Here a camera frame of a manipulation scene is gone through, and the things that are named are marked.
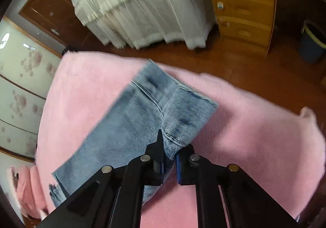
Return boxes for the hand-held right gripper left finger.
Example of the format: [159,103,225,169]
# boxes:
[41,129,165,228]

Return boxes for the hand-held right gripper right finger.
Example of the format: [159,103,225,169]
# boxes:
[176,144,301,228]

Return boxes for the blue denim jeans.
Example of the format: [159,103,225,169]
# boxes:
[48,59,219,208]

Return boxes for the pink blanket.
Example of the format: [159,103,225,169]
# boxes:
[34,51,326,228]

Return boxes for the pink cloth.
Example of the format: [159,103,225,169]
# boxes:
[6,164,49,219]

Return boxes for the floral panel wardrobe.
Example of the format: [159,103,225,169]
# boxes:
[0,16,63,163]

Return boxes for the white lace mosquito net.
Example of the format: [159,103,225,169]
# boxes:
[68,0,217,51]

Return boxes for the wooden drawer cabinet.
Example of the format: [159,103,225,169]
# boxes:
[199,0,278,56]

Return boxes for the blue waste bin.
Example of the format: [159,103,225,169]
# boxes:
[298,20,326,64]

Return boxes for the brown wooden cabinet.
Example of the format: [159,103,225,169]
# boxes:
[19,0,89,52]

